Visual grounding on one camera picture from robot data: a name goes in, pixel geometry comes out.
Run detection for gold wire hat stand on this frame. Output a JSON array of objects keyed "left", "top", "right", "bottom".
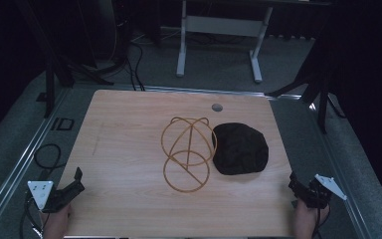
[{"left": 160, "top": 116, "right": 219, "bottom": 194}]

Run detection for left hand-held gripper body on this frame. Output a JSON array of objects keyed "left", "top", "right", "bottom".
[{"left": 27, "top": 180, "right": 68, "bottom": 214}]

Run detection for black looped floor cable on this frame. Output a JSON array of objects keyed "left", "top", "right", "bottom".
[{"left": 33, "top": 142, "right": 68, "bottom": 182}]

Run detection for black floor cables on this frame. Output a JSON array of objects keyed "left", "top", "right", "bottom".
[{"left": 124, "top": 39, "right": 146, "bottom": 92}]

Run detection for black cloth hat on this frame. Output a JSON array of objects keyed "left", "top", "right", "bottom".
[{"left": 211, "top": 121, "right": 270, "bottom": 176}]

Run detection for white desk frame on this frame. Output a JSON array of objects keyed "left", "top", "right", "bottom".
[{"left": 175, "top": 0, "right": 275, "bottom": 85}]

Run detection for person's right hand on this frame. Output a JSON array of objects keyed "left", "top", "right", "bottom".
[{"left": 293, "top": 198, "right": 330, "bottom": 239}]

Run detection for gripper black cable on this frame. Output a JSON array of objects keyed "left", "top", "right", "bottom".
[
  {"left": 19, "top": 194, "right": 45, "bottom": 239},
  {"left": 311, "top": 205, "right": 331, "bottom": 239}
]

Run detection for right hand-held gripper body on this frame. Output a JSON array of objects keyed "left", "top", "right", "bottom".
[{"left": 298, "top": 173, "right": 348, "bottom": 210}]

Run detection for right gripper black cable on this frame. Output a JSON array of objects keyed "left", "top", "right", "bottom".
[{"left": 311, "top": 205, "right": 331, "bottom": 239}]

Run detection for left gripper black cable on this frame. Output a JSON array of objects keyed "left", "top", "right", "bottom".
[{"left": 19, "top": 194, "right": 45, "bottom": 239}]

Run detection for person's left hand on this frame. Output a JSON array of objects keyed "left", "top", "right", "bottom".
[{"left": 41, "top": 202, "right": 73, "bottom": 239}]

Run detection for black tripod stand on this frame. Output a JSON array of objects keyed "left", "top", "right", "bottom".
[
  {"left": 13, "top": 0, "right": 115, "bottom": 120},
  {"left": 264, "top": 33, "right": 347, "bottom": 135}
]

